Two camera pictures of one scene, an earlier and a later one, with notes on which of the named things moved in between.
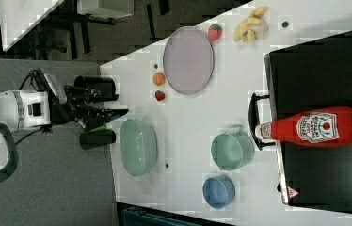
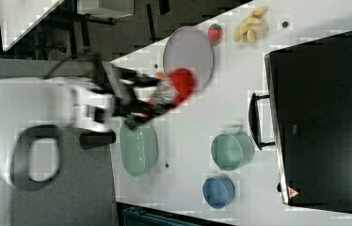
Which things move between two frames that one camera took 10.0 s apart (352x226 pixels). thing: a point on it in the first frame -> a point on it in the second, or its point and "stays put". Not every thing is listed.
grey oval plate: (188, 60) stays put
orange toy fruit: (158, 78) stays put
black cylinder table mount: (91, 139) stays put
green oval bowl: (138, 147) stays put
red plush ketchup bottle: (322, 127) -> (176, 88)
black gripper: (73, 104) -> (120, 81)
